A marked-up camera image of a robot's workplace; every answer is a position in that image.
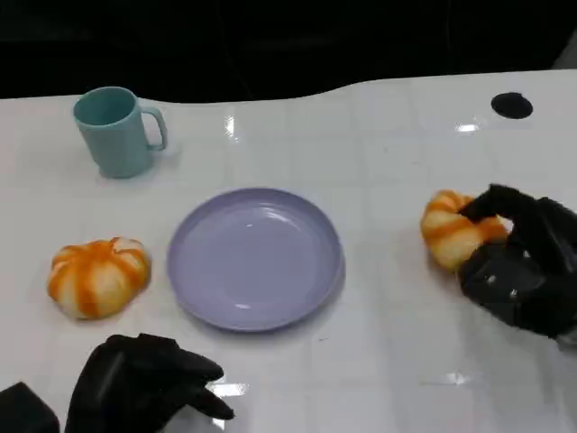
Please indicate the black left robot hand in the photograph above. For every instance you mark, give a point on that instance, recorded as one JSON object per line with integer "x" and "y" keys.
{"x": 130, "y": 383}

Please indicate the pale green mug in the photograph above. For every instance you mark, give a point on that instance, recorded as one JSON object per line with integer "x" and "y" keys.
{"x": 116, "y": 132}

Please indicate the lilac plate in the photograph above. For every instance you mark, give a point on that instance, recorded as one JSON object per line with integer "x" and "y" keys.
{"x": 256, "y": 260}

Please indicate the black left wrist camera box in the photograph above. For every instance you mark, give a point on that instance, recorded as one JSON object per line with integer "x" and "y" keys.
{"x": 24, "y": 409}

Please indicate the orange and white bread roll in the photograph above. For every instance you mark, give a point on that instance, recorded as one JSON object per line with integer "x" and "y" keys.
{"x": 451, "y": 234}
{"x": 100, "y": 279}

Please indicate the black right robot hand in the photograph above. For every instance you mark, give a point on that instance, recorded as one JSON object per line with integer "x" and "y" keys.
{"x": 523, "y": 270}

